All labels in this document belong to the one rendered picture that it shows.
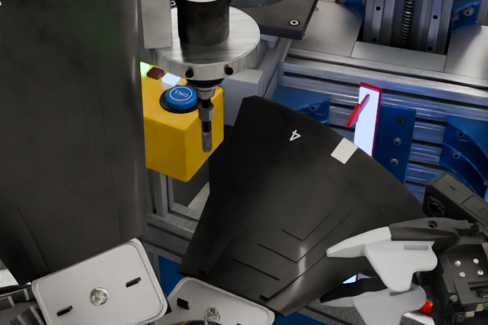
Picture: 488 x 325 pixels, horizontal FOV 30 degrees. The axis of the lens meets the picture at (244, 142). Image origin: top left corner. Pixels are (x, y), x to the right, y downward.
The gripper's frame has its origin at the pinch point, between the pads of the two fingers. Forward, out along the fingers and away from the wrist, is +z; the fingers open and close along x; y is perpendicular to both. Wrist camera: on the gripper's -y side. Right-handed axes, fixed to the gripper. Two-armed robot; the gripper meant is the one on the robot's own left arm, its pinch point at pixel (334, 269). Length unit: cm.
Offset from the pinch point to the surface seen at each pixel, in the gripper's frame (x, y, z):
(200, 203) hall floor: 131, -116, 0
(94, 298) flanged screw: -8.2, 5.6, 20.3
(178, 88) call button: 13.8, -39.3, 10.2
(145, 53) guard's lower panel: 66, -106, 12
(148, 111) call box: 14.5, -36.5, 14.2
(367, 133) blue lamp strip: 7.3, -22.4, -9.4
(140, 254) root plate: -10.7, 3.9, 16.6
